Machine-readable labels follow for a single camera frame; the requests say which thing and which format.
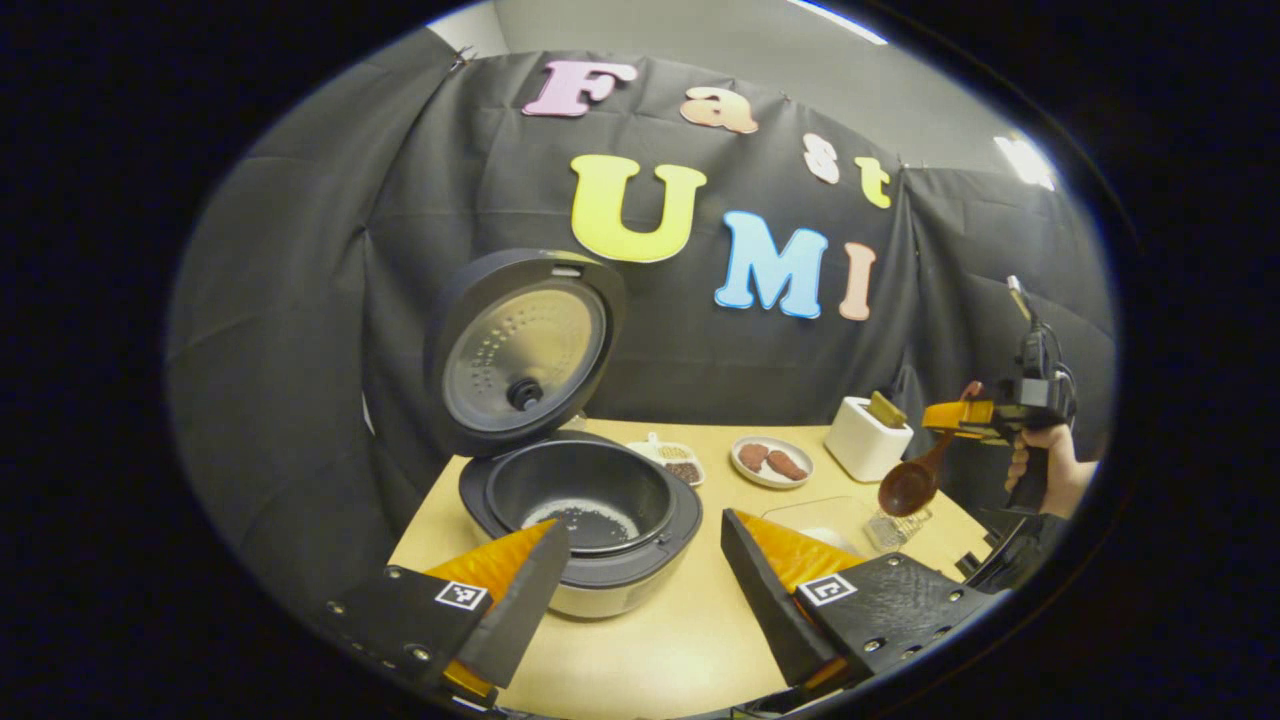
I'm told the white toaster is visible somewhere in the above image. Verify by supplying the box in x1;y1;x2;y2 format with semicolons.
824;395;915;484

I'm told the brown wooden spoon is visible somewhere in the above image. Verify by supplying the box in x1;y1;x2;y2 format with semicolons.
878;382;986;518

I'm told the black rice cooker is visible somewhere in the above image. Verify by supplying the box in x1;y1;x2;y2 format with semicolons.
425;248;704;619

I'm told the round white plate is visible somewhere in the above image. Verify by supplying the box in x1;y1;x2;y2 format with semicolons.
730;435;815;489

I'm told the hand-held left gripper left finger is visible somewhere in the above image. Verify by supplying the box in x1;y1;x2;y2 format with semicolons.
320;518;571;701

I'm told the divided white bean dish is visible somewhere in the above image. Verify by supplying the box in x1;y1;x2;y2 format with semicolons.
628;432;706;488

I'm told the black backdrop cloth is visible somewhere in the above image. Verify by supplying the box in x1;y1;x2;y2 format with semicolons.
165;28;1116;601

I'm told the small ceiling light panel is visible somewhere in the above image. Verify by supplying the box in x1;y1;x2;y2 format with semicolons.
995;133;1057;191

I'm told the clear rice container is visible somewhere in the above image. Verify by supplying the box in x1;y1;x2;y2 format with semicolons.
762;497;881;561

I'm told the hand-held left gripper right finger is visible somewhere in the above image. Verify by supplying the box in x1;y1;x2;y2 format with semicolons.
720;508;1001;701

